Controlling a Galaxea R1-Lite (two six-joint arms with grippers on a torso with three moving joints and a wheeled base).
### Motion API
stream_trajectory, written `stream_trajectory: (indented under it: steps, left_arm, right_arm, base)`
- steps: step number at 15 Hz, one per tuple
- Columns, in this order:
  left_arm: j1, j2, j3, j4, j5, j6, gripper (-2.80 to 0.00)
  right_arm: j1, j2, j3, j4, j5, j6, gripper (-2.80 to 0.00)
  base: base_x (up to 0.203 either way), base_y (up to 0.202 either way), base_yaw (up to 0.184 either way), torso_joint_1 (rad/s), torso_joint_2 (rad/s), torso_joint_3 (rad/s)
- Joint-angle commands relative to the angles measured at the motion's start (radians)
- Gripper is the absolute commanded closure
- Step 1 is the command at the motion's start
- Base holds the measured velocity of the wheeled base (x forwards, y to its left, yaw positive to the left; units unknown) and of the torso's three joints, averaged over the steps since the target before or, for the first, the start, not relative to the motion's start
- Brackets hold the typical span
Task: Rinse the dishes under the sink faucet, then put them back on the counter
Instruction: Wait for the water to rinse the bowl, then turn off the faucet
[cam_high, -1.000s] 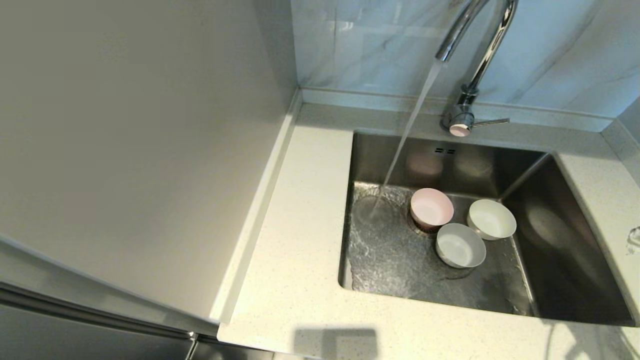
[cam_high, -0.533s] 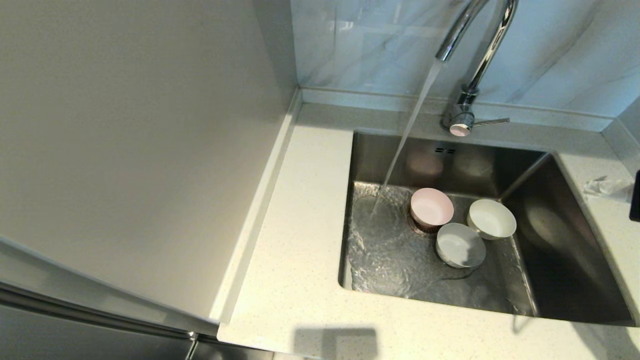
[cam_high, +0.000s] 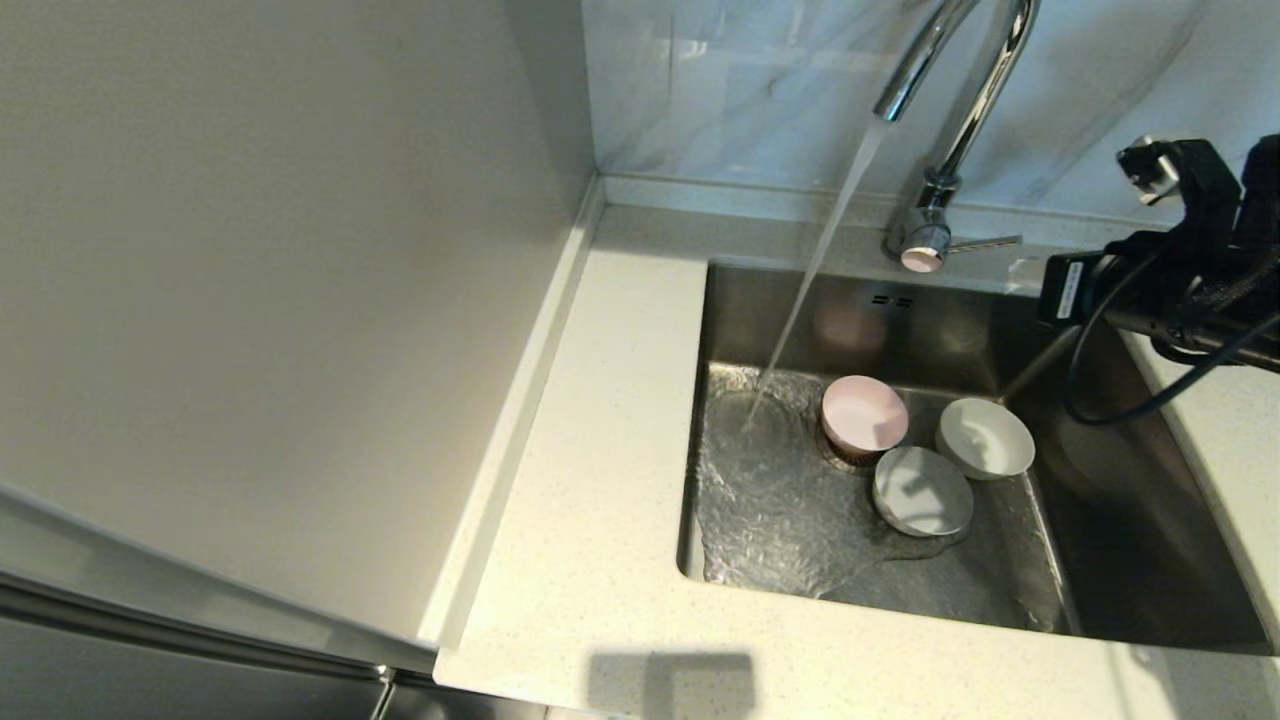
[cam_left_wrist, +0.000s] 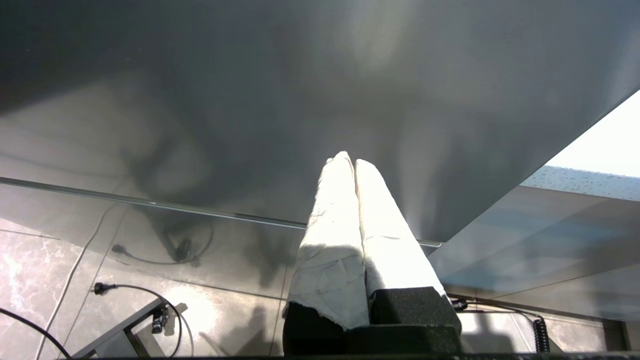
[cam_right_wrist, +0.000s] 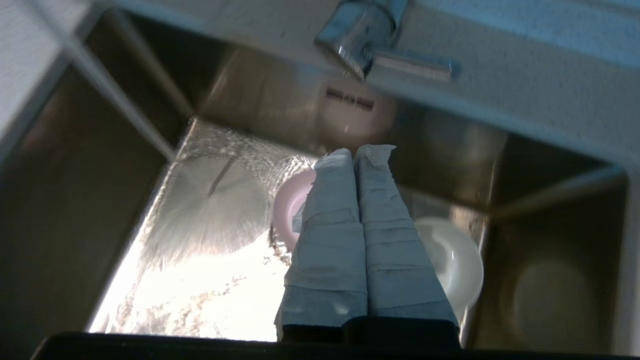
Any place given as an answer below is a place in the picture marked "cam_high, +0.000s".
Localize white bowl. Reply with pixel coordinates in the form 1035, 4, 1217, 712
936, 398, 1036, 481

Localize pale grey bowl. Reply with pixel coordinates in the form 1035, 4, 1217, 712
872, 446, 975, 538

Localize pink bowl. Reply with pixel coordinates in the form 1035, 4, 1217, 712
822, 375, 910, 453

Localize stainless steel sink basin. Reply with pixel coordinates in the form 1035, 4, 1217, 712
676, 262, 1276, 656

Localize round metal sink drain strainer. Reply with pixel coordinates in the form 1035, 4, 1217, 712
816, 422, 883, 474

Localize chrome gooseneck faucet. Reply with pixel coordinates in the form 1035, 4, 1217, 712
873, 0, 1041, 273

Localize running water stream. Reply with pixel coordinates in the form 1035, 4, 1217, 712
745, 118, 889, 433

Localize large white cabinet side panel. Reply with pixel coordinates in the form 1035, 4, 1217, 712
0, 0, 603, 649

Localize stainless steel appliance front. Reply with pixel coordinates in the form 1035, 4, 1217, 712
0, 480, 549, 720

